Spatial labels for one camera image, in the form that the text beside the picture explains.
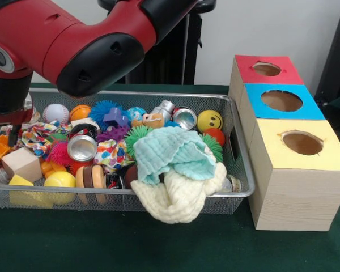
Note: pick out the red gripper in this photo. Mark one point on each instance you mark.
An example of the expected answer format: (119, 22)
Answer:
(11, 116)

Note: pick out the large wooden block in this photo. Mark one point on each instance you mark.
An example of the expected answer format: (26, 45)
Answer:
(21, 164)

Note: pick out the mint green cloth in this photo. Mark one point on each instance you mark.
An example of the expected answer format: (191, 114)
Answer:
(170, 150)

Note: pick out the cream knitted cloth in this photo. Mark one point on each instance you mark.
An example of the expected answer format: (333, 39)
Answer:
(181, 195)

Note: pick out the red robot arm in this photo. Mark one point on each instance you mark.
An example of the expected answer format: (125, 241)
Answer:
(73, 39)

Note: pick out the clear mesh bin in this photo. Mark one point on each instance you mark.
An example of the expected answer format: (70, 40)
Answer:
(73, 205)

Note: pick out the wooden box with three holes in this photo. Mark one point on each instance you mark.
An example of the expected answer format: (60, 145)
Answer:
(294, 198)

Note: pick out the white baseball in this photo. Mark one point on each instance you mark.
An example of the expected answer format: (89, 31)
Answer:
(56, 113)

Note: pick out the pink spiky ball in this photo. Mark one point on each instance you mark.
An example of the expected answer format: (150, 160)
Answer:
(59, 154)

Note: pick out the yellow foam wedge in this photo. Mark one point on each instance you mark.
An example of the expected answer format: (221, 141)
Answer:
(20, 190)

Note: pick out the yellow tennis ball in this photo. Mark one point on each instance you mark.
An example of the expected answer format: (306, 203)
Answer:
(60, 184)

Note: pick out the shiny silver can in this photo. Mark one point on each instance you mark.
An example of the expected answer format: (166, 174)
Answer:
(82, 148)

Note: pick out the small orange basketball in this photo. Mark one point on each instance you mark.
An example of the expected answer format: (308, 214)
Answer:
(80, 112)

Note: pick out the plain wooden cube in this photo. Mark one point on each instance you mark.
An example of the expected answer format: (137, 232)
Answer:
(85, 122)

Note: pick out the small blue spiky ball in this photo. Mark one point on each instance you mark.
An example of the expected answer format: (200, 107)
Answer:
(102, 112)

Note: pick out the colourful patterned cloth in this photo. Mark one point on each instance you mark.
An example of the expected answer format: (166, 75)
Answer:
(110, 156)

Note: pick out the green furry googly-eyed toy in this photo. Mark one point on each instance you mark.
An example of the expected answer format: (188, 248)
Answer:
(135, 139)

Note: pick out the brown toy football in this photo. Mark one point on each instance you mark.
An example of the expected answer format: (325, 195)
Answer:
(130, 177)

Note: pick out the brown teddy bear toy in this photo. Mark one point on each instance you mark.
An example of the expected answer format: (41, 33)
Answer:
(150, 120)

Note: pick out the red-rimmed silver can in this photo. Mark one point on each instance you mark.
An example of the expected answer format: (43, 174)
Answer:
(185, 119)

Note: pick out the yellow smiley ball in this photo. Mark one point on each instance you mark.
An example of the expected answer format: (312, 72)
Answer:
(209, 120)

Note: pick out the green spiky ball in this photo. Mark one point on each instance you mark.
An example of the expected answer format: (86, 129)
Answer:
(213, 146)

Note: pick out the small red ball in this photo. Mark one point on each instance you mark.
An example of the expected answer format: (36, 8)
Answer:
(217, 136)

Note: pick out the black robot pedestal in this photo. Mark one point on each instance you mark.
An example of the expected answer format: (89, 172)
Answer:
(170, 62)

